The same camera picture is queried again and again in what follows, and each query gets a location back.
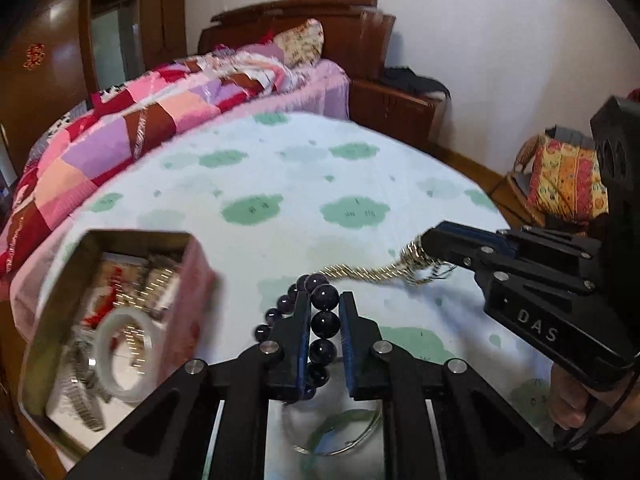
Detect gold bead necklace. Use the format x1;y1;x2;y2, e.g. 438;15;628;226
316;239;458;287

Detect dark purple bead bracelet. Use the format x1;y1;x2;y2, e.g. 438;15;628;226
252;273;341;401

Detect pale jade bangle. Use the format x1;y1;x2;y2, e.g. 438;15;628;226
92;308;165;404

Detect silver metal watch band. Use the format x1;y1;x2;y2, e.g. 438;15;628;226
63;339;112;432

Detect person's right hand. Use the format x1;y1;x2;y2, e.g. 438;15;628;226
547;363;639;434

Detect wicker chair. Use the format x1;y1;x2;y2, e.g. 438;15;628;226
487;123;601;231

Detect thin green jade bangle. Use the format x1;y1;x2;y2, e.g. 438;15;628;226
281;401;382;457

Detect yellow patterned cushion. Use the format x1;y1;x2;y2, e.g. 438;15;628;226
514;133;611;226

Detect wooden nightstand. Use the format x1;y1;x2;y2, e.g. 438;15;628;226
349;79;448;152

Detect dark clothes on nightstand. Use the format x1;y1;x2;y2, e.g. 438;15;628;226
380;67;451;101

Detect cloud pattern tablecloth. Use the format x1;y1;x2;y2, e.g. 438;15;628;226
14;110;566;480

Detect pink metal tin box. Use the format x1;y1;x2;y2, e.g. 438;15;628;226
20;230;216;462

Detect red knot tassel charm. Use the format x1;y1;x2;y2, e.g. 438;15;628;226
81;266;122;330

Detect pink bed sheet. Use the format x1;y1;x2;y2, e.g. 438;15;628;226
1;60;349;332

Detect wooden bed with headboard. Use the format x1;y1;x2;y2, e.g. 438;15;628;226
198;0;396;80

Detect floral pillow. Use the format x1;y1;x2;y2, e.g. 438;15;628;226
273;18;324;68

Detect patchwork pink quilt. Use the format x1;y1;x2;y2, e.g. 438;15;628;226
1;51;305;274

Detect red double happiness sticker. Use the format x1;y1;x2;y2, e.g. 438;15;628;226
23;44;46;70

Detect wooden wardrobe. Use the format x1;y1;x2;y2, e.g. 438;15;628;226
1;0;186;176

